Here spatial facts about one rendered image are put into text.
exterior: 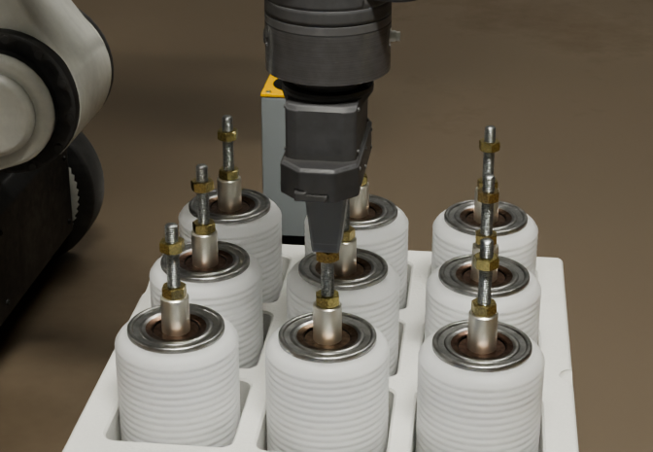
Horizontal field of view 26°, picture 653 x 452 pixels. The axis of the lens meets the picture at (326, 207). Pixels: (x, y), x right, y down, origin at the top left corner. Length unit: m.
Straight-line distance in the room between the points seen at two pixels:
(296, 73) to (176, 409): 0.28
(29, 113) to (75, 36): 0.11
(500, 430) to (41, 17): 0.60
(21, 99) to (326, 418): 0.45
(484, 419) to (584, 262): 0.76
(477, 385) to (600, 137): 1.20
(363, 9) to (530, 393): 0.32
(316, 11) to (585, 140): 1.29
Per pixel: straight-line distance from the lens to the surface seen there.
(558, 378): 1.19
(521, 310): 1.16
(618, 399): 1.52
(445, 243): 1.27
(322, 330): 1.07
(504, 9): 2.87
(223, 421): 1.11
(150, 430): 1.11
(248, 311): 1.19
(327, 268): 1.06
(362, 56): 0.96
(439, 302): 1.16
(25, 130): 1.35
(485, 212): 1.16
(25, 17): 1.36
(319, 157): 0.98
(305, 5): 0.95
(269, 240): 1.29
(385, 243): 1.27
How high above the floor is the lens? 0.78
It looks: 24 degrees down
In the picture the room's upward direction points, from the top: straight up
